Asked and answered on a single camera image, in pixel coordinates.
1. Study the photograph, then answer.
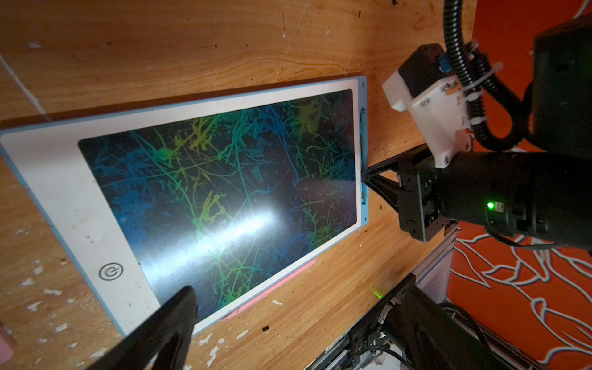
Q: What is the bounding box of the pink framed writing tablet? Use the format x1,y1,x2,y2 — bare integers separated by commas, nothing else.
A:
0,326,16,365

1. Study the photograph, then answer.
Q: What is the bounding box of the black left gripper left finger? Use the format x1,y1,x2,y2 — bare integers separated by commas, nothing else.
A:
90,286,198,369

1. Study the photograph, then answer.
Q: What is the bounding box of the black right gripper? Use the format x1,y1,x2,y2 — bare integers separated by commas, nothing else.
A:
362,143,452,242

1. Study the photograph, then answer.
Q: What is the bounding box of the blue framed tablet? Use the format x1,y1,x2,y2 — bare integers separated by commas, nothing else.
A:
1,76,368,335

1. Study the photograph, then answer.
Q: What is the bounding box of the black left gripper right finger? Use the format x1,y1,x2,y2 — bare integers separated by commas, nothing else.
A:
399,285,506,369

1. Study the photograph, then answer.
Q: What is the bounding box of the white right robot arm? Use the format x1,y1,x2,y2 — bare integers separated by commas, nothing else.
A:
362,1,591,369

